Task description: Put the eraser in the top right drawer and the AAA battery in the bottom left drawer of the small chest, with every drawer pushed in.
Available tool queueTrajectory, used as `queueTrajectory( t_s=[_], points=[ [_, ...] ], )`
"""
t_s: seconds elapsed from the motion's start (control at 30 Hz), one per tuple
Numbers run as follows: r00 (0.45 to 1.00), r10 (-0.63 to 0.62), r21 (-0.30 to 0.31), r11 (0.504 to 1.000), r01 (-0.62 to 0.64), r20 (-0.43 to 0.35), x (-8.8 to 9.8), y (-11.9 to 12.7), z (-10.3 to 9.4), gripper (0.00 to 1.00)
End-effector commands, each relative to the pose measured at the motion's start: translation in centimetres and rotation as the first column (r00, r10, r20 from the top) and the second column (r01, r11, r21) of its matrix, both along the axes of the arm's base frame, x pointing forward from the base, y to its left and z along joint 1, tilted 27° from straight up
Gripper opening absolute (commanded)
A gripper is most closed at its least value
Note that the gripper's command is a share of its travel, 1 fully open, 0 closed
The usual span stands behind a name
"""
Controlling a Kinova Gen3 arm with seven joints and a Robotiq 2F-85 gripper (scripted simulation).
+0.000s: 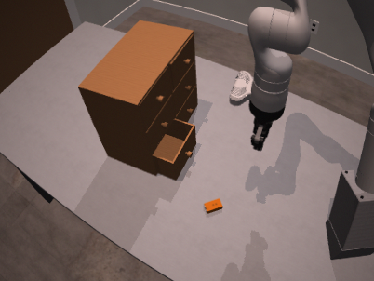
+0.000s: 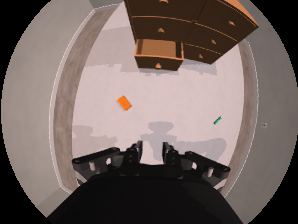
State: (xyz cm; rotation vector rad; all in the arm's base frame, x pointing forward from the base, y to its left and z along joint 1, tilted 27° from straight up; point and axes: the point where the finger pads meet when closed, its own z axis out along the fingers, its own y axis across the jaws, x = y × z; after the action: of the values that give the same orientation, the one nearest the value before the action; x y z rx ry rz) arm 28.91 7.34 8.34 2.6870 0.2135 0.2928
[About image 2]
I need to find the brown wooden chest of drawers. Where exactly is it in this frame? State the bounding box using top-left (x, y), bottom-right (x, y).
top-left (124, 0), bottom-right (259, 65)

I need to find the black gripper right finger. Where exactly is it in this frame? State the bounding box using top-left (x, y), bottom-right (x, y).
top-left (162, 142), bottom-right (231, 192)

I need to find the dark brown drawer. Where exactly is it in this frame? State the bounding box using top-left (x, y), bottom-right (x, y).
top-left (132, 16), bottom-right (192, 42)
top-left (196, 0), bottom-right (256, 41)
top-left (186, 23), bottom-right (237, 54)
top-left (183, 44), bottom-right (221, 64)
top-left (134, 39), bottom-right (184, 71)
top-left (127, 0), bottom-right (201, 20)

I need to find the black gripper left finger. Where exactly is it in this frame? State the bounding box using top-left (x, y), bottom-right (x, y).
top-left (72, 140), bottom-right (143, 185)

